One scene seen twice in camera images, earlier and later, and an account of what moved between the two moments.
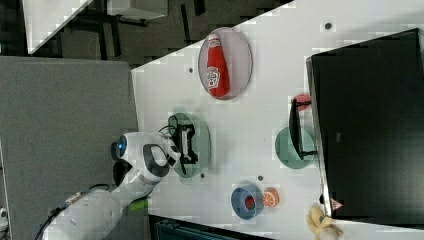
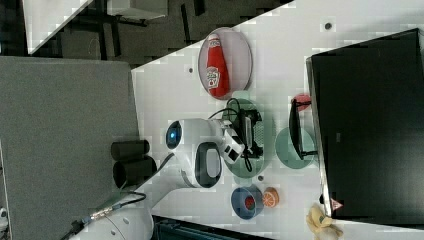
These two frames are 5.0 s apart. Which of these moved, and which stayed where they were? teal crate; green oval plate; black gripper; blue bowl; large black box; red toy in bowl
Moved: black gripper; green oval plate
Stayed: teal crate; large black box; red toy in bowl; blue bowl
